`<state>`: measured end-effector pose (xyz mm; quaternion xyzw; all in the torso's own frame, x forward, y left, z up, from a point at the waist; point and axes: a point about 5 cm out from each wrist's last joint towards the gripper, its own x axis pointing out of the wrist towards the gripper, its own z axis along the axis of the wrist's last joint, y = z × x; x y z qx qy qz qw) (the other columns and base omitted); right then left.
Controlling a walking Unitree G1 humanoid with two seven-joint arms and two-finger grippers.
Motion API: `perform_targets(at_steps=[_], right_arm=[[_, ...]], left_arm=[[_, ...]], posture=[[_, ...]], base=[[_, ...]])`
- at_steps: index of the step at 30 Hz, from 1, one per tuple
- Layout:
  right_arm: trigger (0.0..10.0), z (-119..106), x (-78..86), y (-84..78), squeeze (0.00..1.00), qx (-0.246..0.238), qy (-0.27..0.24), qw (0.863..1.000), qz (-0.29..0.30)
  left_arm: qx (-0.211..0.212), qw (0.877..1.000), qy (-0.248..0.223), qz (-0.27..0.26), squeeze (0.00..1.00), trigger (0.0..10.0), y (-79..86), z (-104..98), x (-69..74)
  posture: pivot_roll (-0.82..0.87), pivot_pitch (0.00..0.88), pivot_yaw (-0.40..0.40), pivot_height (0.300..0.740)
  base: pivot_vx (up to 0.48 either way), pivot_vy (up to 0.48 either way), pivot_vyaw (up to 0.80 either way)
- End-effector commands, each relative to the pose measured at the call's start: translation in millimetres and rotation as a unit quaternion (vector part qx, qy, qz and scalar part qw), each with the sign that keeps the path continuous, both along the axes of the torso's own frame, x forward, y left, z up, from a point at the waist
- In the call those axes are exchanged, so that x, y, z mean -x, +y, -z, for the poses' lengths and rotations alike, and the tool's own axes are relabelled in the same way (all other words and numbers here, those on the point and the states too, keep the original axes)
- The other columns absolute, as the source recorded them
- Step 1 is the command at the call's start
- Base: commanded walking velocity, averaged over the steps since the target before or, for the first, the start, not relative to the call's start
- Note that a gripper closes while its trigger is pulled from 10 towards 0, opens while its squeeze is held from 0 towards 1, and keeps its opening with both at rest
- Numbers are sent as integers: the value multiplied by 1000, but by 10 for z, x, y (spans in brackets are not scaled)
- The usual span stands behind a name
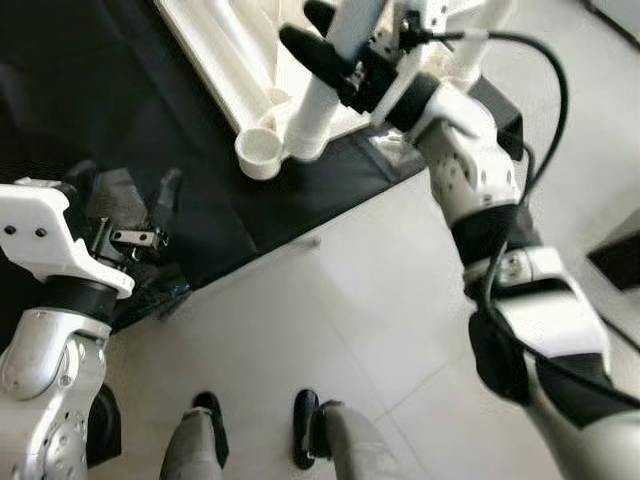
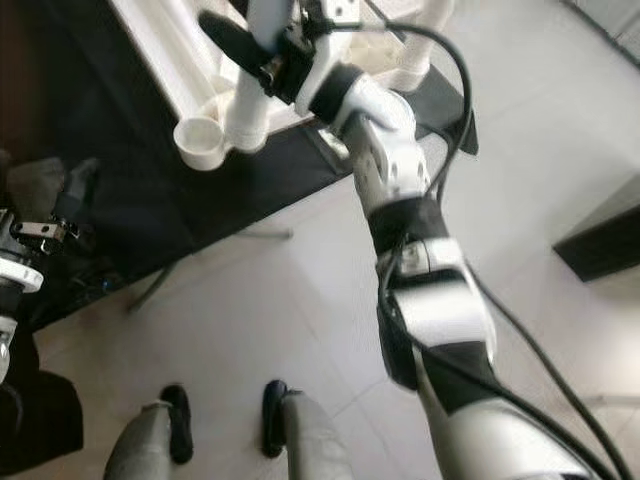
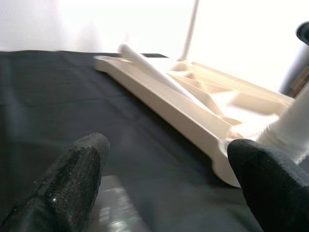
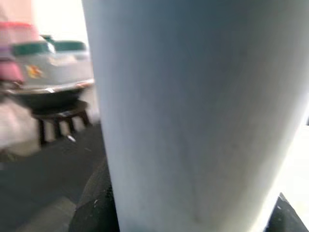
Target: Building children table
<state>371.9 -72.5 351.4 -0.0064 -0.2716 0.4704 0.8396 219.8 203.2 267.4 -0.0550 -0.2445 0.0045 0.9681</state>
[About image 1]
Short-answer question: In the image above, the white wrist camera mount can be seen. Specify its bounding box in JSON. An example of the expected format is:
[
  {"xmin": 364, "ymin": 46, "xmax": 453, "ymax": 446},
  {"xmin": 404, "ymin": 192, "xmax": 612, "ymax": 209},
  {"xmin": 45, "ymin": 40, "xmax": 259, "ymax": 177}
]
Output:
[
  {"xmin": 0, "ymin": 178, "xmax": 136, "ymax": 301},
  {"xmin": 385, "ymin": 0, "xmax": 451, "ymax": 51}
]

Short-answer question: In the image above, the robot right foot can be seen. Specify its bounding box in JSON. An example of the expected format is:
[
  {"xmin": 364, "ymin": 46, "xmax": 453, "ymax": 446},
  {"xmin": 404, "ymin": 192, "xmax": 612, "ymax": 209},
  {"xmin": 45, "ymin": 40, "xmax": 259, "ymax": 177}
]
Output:
[{"xmin": 292, "ymin": 388, "xmax": 401, "ymax": 480}]

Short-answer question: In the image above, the white plastic children table top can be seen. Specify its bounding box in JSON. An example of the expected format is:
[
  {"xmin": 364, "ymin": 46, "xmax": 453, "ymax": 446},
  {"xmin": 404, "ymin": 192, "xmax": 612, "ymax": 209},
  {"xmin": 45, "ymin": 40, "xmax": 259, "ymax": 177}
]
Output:
[{"xmin": 155, "ymin": 0, "xmax": 491, "ymax": 181}]

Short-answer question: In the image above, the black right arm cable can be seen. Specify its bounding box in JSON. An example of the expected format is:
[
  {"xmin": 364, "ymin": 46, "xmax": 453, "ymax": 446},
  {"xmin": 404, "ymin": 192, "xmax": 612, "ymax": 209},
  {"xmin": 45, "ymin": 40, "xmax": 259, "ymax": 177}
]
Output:
[{"xmin": 400, "ymin": 30, "xmax": 640, "ymax": 411}]

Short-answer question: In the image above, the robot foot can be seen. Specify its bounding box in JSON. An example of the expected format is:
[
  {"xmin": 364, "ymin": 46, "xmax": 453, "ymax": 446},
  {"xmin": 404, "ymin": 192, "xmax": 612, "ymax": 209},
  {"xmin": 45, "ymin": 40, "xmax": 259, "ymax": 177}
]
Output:
[
  {"xmin": 292, "ymin": 388, "xmax": 401, "ymax": 480},
  {"xmin": 160, "ymin": 390, "xmax": 231, "ymax": 480}
]

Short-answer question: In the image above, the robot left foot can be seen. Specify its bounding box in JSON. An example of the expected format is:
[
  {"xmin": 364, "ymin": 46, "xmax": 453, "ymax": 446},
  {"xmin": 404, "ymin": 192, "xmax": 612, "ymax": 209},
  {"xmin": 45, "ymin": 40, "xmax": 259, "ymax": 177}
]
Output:
[{"xmin": 160, "ymin": 390, "xmax": 231, "ymax": 480}]

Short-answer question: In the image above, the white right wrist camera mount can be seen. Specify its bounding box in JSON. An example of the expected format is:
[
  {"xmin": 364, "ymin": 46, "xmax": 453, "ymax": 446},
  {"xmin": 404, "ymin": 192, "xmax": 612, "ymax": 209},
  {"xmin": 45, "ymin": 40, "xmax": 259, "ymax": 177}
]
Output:
[{"xmin": 385, "ymin": 0, "xmax": 451, "ymax": 51}]

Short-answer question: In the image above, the black box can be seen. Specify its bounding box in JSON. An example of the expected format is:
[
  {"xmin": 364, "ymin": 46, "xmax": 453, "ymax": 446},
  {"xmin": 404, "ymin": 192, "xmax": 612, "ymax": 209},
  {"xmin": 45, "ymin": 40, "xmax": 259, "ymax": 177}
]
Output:
[{"xmin": 588, "ymin": 215, "xmax": 640, "ymax": 293}]

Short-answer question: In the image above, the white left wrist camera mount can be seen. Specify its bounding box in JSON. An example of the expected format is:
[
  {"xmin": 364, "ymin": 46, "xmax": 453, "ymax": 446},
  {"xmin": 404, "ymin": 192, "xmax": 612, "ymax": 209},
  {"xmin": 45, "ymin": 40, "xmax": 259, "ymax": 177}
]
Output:
[{"xmin": 0, "ymin": 178, "xmax": 136, "ymax": 301}]

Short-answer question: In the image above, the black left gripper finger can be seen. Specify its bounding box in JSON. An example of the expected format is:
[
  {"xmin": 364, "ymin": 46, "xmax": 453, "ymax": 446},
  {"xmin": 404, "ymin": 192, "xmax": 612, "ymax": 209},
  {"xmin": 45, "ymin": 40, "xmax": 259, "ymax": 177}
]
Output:
[
  {"xmin": 60, "ymin": 158, "xmax": 101, "ymax": 201},
  {"xmin": 150, "ymin": 168, "xmax": 187, "ymax": 241}
]

